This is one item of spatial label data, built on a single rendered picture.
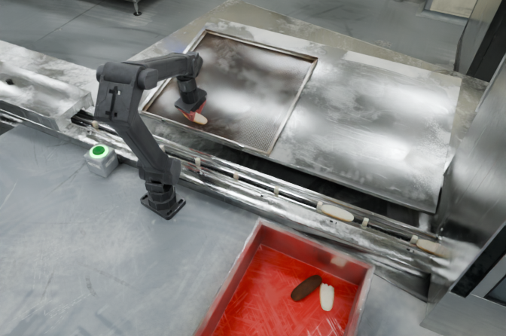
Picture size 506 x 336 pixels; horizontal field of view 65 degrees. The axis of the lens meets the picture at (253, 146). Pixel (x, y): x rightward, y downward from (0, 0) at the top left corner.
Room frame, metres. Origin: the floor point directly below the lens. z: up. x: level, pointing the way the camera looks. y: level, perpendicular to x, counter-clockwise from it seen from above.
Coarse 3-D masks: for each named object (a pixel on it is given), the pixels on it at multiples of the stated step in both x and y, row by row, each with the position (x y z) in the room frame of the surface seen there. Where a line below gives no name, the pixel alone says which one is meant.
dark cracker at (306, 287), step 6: (312, 276) 0.52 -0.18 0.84; (318, 276) 0.52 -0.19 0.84; (306, 282) 0.50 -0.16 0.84; (312, 282) 0.50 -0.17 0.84; (318, 282) 0.50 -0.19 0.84; (300, 288) 0.49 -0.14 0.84; (306, 288) 0.48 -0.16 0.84; (312, 288) 0.49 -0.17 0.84; (294, 294) 0.47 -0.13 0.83; (300, 294) 0.47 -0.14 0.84; (306, 294) 0.47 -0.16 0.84; (294, 300) 0.46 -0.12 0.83
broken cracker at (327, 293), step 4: (320, 284) 0.50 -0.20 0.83; (324, 284) 0.50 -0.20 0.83; (320, 288) 0.49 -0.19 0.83; (324, 288) 0.49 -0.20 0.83; (328, 288) 0.49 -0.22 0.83; (332, 288) 0.49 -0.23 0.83; (320, 292) 0.48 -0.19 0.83; (324, 292) 0.48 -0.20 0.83; (328, 292) 0.48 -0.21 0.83; (332, 292) 0.48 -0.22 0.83; (320, 296) 0.47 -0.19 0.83; (324, 296) 0.47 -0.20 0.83; (328, 296) 0.47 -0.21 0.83; (332, 296) 0.47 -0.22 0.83; (320, 300) 0.46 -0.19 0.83; (324, 300) 0.46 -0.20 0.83; (328, 300) 0.46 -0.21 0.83; (332, 300) 0.46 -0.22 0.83; (324, 304) 0.45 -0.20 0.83; (328, 304) 0.45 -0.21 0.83; (332, 304) 0.45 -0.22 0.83; (324, 308) 0.44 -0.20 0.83; (328, 308) 0.44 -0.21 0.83
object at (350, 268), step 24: (264, 240) 0.61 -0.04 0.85; (288, 240) 0.59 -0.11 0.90; (312, 240) 0.58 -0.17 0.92; (240, 264) 0.50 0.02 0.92; (312, 264) 0.56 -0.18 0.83; (336, 264) 0.53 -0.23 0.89; (360, 264) 0.51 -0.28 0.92; (360, 288) 0.46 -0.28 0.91; (216, 312) 0.39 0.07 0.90; (360, 312) 0.39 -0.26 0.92
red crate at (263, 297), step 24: (264, 264) 0.55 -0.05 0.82; (288, 264) 0.56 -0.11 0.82; (240, 288) 0.48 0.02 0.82; (264, 288) 0.49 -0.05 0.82; (288, 288) 0.49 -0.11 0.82; (336, 288) 0.50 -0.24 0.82; (240, 312) 0.42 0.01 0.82; (264, 312) 0.42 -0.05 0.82; (288, 312) 0.43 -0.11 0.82; (312, 312) 0.43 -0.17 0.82; (336, 312) 0.43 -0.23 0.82
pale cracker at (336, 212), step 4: (324, 208) 0.73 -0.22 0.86; (328, 208) 0.73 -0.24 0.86; (332, 208) 0.73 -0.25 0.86; (336, 208) 0.73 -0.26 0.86; (328, 212) 0.72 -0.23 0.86; (332, 212) 0.71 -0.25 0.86; (336, 212) 0.71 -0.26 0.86; (340, 212) 0.72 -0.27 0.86; (344, 212) 0.72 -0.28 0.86; (348, 212) 0.72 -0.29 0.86; (332, 216) 0.71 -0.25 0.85; (336, 216) 0.70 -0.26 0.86; (340, 216) 0.70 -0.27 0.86; (344, 216) 0.70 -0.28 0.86; (348, 216) 0.70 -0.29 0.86; (352, 216) 0.71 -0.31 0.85; (344, 220) 0.69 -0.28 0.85; (348, 220) 0.69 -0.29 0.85
